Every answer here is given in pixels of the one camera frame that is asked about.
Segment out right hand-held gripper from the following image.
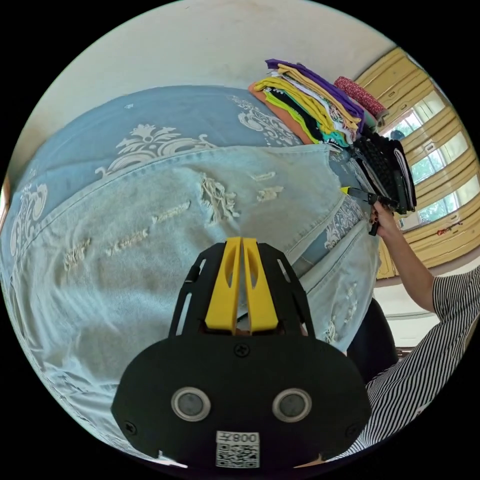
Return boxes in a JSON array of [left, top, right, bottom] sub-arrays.
[[338, 185, 399, 238]]

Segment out pile of clothes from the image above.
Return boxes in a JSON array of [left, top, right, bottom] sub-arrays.
[[247, 58, 418, 215]]

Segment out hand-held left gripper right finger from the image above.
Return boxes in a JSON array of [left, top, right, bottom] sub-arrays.
[[242, 237, 280, 335]]

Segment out person's right forearm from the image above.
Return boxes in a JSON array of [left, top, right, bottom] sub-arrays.
[[377, 221, 438, 314]]

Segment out light blue ripped jeans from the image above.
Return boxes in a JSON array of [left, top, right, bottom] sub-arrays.
[[0, 143, 383, 453]]

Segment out window with yellow shutters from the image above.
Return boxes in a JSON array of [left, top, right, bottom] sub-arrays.
[[353, 46, 480, 281]]

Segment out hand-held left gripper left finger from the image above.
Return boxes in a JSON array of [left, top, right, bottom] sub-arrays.
[[204, 236, 243, 332]]

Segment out person's right hand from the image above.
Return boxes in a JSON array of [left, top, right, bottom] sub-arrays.
[[368, 201, 401, 239]]

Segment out person's body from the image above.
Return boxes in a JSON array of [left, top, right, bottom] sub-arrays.
[[328, 264, 480, 464]]

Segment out bed with blue printed sheet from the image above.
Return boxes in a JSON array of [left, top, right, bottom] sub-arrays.
[[0, 85, 376, 263]]

